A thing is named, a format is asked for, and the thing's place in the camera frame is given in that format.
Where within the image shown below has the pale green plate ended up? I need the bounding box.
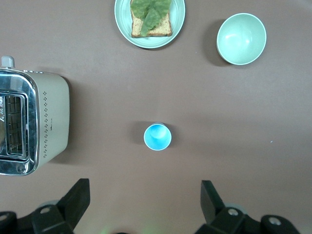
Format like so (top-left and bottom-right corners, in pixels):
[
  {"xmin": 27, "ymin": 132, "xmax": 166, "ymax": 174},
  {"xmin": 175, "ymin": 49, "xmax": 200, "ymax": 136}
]
[{"xmin": 114, "ymin": 0, "xmax": 186, "ymax": 49}]

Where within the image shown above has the blue cup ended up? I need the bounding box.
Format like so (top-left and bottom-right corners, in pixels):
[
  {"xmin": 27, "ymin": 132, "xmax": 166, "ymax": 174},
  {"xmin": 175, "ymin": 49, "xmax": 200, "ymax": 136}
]
[{"xmin": 143, "ymin": 121, "xmax": 173, "ymax": 152}]

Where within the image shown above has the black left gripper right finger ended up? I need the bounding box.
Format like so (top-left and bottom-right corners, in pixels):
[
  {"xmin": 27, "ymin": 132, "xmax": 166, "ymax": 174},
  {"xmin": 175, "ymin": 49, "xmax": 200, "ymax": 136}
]
[{"xmin": 195, "ymin": 180, "xmax": 300, "ymax": 234}]

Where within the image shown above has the toast slice under lettuce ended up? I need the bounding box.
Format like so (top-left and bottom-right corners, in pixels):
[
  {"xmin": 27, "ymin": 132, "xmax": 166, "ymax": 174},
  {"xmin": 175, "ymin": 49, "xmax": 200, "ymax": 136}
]
[{"xmin": 131, "ymin": 0, "xmax": 174, "ymax": 38}]

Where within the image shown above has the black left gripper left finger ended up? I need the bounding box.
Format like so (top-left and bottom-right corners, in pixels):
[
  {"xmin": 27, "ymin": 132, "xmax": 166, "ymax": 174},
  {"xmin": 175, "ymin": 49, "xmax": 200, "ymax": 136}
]
[{"xmin": 0, "ymin": 178, "xmax": 91, "ymax": 234}]

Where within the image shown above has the pale green bowl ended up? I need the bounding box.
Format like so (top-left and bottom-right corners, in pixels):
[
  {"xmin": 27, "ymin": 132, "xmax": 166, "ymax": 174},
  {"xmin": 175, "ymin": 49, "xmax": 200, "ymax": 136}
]
[{"xmin": 216, "ymin": 13, "xmax": 267, "ymax": 66}]

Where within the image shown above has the beige chrome toaster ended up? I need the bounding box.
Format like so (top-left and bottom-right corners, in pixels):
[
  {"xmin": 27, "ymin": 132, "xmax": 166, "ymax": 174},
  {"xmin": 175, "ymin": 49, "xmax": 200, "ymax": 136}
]
[{"xmin": 0, "ymin": 56, "xmax": 70, "ymax": 176}]

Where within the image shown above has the green lettuce leaf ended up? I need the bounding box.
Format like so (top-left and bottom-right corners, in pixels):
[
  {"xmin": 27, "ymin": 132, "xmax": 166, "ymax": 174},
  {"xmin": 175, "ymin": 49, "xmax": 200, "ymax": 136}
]
[{"xmin": 131, "ymin": 0, "xmax": 172, "ymax": 37}]

